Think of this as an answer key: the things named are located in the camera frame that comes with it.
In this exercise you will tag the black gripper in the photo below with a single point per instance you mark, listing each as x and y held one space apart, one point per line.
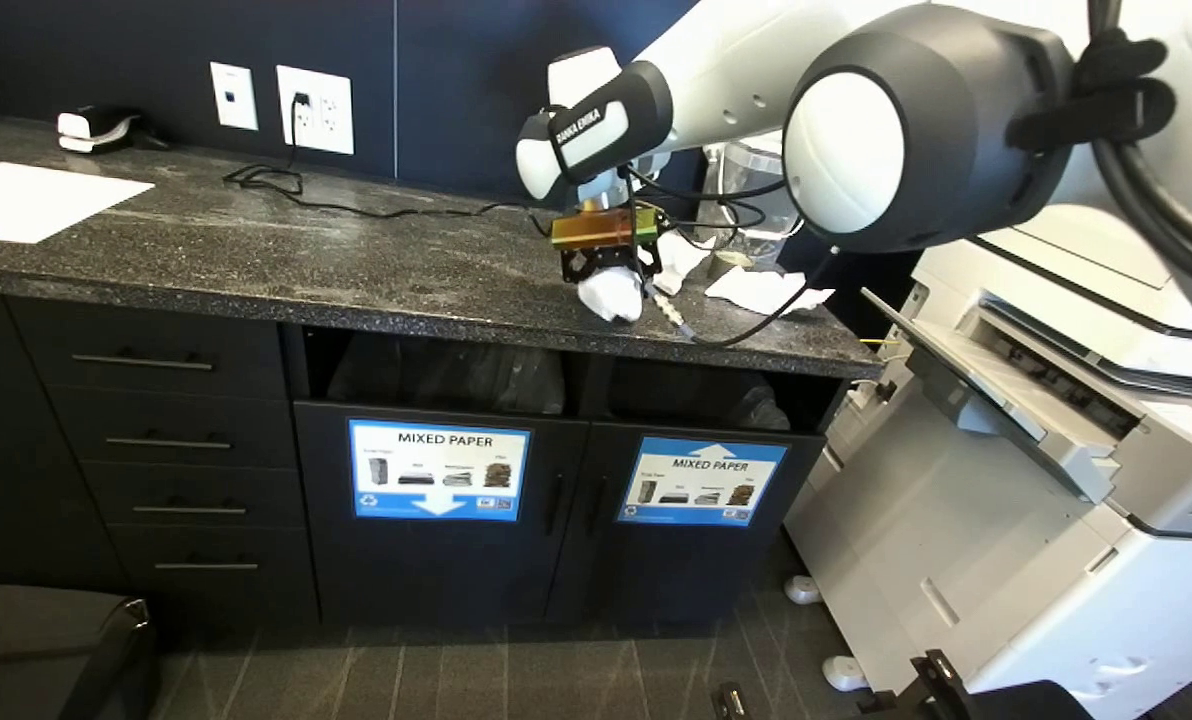
605 261

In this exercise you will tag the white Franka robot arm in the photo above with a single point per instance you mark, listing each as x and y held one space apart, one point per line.
918 133

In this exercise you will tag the black bin liner bag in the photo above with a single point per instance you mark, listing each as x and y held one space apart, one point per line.
688 398
450 383

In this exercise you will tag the black bin cabinet door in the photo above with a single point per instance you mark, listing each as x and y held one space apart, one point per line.
688 572
420 572

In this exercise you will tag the clear plastic bucket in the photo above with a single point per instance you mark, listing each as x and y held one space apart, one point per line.
742 202

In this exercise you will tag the blue label with up arrow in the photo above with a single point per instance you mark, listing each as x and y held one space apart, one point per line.
701 480

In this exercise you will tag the blue label with down arrow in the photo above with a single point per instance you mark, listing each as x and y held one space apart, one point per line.
438 469

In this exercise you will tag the large white outlet plate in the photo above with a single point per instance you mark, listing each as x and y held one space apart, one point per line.
318 112

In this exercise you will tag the white printer foot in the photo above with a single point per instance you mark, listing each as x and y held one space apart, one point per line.
802 589
844 675

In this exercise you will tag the grey printer side tray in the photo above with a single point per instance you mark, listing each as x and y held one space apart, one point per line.
1009 402

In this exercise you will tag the large white office printer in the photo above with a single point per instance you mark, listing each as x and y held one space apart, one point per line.
1021 587

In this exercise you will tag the flat white paper sheet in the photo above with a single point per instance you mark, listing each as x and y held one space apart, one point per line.
39 202

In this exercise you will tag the dark cabinet unit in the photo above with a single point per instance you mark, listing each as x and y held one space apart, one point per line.
39 535

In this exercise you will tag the black soft bag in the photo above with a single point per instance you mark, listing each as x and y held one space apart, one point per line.
39 655

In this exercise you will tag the small white wall plate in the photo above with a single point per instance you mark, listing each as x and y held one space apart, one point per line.
233 96

